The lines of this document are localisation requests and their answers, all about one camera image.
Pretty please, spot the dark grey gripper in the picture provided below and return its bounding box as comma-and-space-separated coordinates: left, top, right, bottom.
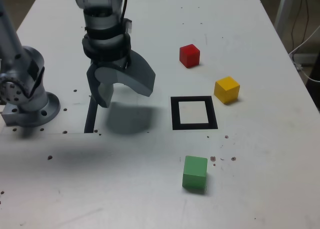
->
86, 49, 157, 109

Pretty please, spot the red cube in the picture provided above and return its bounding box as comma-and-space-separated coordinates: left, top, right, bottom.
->
179, 43, 201, 69

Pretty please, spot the yellow cube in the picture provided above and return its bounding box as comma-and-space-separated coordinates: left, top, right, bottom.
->
213, 76, 241, 105

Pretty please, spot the green cube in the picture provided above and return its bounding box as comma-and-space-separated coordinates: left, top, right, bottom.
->
181, 155, 209, 195

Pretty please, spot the black tape square outline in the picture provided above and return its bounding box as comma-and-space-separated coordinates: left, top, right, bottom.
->
170, 95, 219, 131

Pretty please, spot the black tape strip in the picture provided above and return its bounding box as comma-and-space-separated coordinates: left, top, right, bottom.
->
83, 96, 99, 134

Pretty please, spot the white metal stand leg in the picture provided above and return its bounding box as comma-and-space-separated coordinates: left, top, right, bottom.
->
274, 0, 297, 34

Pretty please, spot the dark flat floor object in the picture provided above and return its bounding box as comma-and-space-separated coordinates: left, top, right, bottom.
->
291, 52, 320, 65

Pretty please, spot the small gripper camera box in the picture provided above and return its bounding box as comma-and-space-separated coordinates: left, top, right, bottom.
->
124, 18, 134, 35

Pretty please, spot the white background cable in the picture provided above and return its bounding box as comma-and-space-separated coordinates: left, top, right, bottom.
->
289, 25, 320, 83

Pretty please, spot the black background cable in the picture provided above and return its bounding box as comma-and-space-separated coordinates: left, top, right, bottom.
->
291, 0, 311, 52

